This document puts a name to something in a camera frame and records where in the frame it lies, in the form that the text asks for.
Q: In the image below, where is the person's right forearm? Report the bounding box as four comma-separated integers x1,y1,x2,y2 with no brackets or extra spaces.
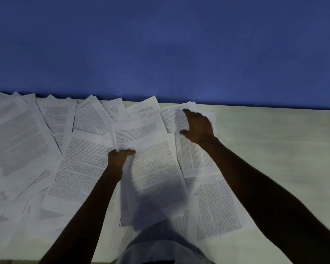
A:
199,137,330,264

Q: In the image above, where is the spread of printed papers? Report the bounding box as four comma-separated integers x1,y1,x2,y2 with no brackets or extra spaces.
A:
0,92,255,253

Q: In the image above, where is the white shirt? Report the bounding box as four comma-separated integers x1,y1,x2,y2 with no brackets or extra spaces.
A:
114,221,215,264

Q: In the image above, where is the neat stack of printed sheets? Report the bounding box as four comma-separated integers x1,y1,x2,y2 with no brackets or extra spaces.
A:
110,114,192,228

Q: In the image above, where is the person's left hand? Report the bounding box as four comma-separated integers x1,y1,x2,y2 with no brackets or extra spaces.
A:
107,149,136,176

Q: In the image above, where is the person's right hand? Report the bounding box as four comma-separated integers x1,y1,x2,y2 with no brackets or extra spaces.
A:
179,108,218,146

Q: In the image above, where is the person's left forearm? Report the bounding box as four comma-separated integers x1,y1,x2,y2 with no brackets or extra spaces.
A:
38,167,124,264

